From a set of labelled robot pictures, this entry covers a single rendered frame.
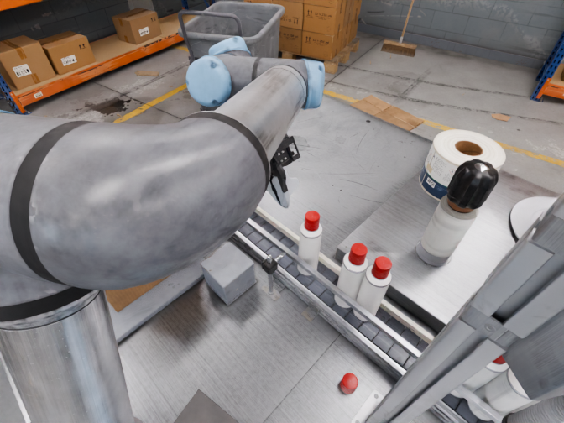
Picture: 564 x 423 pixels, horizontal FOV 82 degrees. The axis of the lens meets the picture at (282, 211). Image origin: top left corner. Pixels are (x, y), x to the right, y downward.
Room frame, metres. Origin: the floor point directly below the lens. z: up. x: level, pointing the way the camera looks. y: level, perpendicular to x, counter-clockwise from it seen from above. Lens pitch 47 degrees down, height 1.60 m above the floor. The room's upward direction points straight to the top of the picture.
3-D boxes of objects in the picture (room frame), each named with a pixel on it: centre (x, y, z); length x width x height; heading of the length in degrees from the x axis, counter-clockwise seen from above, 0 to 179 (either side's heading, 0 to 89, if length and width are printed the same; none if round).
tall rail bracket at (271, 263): (0.45, 0.01, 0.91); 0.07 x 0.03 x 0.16; 136
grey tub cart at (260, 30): (2.79, 0.37, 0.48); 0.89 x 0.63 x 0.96; 165
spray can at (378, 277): (0.35, -0.19, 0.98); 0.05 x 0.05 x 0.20
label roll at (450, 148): (0.80, -0.56, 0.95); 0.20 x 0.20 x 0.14
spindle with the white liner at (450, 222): (0.53, -0.41, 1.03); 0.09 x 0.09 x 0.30
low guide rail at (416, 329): (0.50, -0.09, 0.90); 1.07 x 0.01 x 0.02; 46
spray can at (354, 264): (0.39, -0.15, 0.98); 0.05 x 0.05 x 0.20
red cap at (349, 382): (0.21, -0.14, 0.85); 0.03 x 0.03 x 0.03
